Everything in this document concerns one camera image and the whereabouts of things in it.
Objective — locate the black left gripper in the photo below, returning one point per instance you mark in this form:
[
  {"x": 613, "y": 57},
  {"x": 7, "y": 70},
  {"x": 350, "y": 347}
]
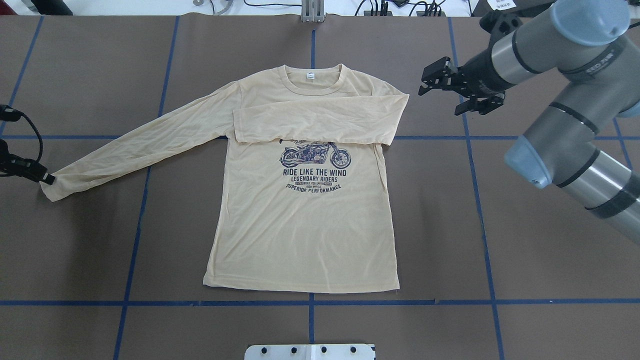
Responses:
[{"x": 26, "y": 166}]

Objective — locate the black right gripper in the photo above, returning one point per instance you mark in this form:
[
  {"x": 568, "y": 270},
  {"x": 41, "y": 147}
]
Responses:
[{"x": 478, "y": 68}]

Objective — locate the beige long-sleeve printed shirt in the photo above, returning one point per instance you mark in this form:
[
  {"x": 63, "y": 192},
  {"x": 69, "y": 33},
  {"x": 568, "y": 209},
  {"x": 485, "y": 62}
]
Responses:
[{"x": 305, "y": 204}]

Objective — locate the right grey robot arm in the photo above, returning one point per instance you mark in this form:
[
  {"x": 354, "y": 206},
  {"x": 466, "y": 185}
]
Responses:
[{"x": 586, "y": 41}]

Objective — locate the aluminium frame post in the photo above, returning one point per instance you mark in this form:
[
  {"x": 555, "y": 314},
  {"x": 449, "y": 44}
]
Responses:
[{"x": 313, "y": 11}]

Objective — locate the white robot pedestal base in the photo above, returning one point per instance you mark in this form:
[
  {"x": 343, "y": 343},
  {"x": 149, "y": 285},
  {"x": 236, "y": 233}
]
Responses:
[{"x": 336, "y": 351}]

